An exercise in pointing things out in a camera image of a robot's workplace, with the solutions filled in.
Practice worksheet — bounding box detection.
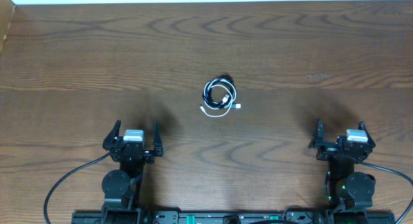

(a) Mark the white USB cable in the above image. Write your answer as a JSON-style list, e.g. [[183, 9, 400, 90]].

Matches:
[[199, 79, 242, 118]]

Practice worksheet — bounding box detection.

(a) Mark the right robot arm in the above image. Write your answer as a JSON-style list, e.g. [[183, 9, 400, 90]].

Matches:
[[308, 119, 376, 223]]

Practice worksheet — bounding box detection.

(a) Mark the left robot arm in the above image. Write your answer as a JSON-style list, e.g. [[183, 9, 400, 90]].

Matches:
[[100, 120, 163, 224]]

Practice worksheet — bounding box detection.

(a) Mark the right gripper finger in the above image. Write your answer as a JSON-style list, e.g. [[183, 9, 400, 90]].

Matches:
[[357, 120, 376, 149], [308, 119, 324, 149]]

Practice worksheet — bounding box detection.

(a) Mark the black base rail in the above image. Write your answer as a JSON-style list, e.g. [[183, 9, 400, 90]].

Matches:
[[70, 209, 396, 224]]

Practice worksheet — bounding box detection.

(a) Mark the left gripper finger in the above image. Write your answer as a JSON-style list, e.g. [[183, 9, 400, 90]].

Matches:
[[103, 120, 121, 150], [153, 121, 163, 157]]

